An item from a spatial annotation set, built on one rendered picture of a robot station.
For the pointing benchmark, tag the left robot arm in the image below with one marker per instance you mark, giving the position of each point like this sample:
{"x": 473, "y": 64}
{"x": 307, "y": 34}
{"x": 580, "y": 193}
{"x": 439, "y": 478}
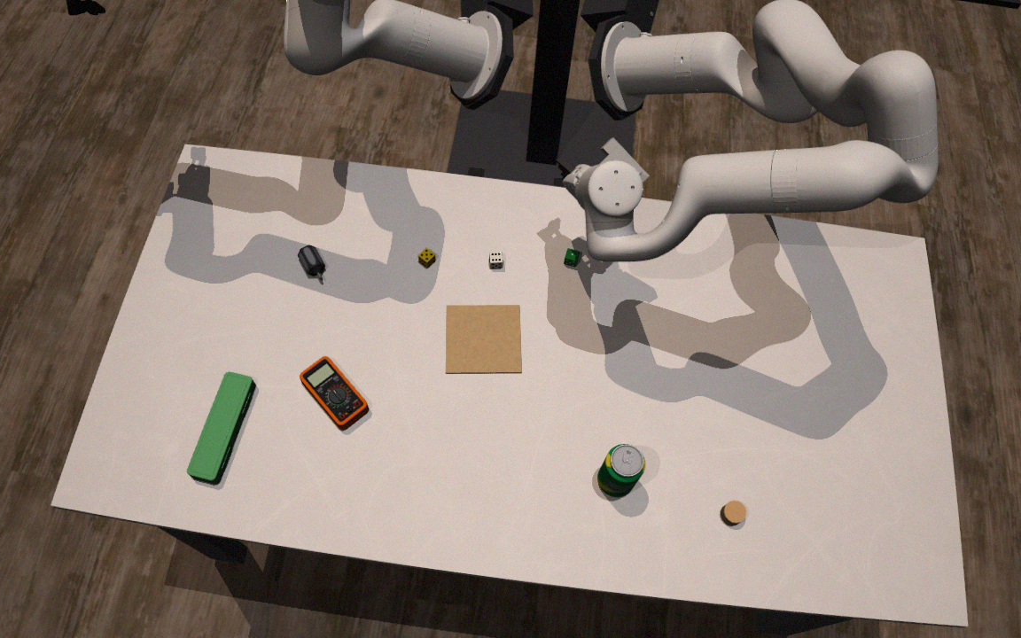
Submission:
{"x": 895, "y": 90}

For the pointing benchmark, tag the tan flat mat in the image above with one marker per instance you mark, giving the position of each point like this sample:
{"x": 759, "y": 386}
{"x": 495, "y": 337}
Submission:
{"x": 483, "y": 339}

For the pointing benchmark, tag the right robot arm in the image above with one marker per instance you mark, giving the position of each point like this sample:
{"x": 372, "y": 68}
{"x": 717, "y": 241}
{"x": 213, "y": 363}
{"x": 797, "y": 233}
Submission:
{"x": 318, "y": 40}

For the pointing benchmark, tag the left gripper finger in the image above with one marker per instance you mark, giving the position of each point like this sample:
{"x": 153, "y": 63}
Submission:
{"x": 565, "y": 166}

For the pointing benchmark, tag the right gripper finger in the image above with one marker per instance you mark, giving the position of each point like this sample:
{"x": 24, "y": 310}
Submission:
{"x": 76, "y": 7}

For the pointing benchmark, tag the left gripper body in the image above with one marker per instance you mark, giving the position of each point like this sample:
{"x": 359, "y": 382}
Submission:
{"x": 570, "y": 180}

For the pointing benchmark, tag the green soda can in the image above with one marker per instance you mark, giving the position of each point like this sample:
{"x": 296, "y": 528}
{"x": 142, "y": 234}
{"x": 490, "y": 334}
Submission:
{"x": 621, "y": 469}

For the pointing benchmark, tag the green pencil case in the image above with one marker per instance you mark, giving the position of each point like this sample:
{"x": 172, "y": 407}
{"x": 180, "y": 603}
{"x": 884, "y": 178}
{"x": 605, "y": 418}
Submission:
{"x": 221, "y": 428}

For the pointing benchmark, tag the orange multimeter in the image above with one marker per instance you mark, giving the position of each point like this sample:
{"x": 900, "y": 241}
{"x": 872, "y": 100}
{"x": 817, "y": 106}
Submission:
{"x": 334, "y": 393}

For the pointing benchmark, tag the yellow die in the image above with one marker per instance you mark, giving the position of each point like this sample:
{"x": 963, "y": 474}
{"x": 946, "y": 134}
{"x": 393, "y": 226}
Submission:
{"x": 426, "y": 257}

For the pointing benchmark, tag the brown cylinder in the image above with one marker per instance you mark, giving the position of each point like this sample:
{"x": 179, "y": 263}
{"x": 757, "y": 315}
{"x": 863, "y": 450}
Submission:
{"x": 733, "y": 513}

